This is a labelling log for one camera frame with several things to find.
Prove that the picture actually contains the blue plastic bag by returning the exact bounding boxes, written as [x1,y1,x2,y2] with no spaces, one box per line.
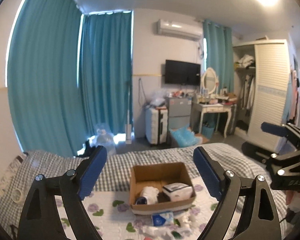
[170,126,199,148]

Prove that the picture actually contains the grey mini fridge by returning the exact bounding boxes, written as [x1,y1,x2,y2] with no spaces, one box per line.
[166,97,192,129]

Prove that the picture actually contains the white tissue pack in box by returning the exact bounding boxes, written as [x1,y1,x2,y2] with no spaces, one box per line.
[162,183,193,202]

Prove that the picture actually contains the middle teal curtain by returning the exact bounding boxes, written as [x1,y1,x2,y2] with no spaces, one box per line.
[78,11,133,136]

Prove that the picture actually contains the clear water jug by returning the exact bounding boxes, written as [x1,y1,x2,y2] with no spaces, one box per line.
[96,123,116,156]

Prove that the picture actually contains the brown cardboard box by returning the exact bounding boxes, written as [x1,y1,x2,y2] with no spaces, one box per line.
[129,162,196,215]

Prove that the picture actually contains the grey checkered bedsheet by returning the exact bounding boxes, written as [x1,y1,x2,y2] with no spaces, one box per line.
[0,142,289,240]

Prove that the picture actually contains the floral white quilt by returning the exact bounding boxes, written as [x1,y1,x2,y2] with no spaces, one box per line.
[83,177,218,239]

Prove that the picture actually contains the white dressing table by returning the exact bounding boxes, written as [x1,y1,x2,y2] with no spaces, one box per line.
[190,101,233,138]

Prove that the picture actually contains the person's right hand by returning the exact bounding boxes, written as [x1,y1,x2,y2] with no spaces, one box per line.
[285,190,300,205]

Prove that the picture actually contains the white air conditioner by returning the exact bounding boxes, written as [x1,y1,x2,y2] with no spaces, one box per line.
[157,19,203,41]

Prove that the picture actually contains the blue white tissue packet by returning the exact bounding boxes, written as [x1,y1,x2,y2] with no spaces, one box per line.
[151,211,174,226]

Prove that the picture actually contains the white wardrobe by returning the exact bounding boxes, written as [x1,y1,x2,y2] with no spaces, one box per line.
[233,40,290,152]

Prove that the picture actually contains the white oval vanity mirror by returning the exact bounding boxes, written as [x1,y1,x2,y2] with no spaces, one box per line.
[200,67,219,95]

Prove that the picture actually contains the right teal curtain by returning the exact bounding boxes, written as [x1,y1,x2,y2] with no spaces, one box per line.
[203,19,234,92]

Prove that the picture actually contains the black wall television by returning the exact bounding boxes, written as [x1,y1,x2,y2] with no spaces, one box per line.
[164,60,201,86]

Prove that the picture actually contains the white rolled sock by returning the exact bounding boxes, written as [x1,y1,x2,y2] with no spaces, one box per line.
[135,186,159,205]

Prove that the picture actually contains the large teal curtain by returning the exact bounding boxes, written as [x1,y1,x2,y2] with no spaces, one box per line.
[7,0,85,157]

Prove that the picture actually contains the white suitcase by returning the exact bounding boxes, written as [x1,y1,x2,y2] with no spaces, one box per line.
[145,107,168,145]

